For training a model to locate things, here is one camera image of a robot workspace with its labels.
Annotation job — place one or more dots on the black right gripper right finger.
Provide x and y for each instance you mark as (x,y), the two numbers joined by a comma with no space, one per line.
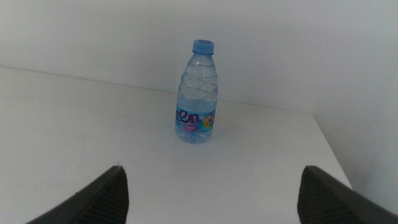
(326,202)

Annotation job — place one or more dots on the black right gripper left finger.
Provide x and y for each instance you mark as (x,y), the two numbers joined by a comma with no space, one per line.
(102,199)

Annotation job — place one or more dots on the clear water bottle blue cap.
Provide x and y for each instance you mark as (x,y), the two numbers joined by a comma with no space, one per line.
(196,99)

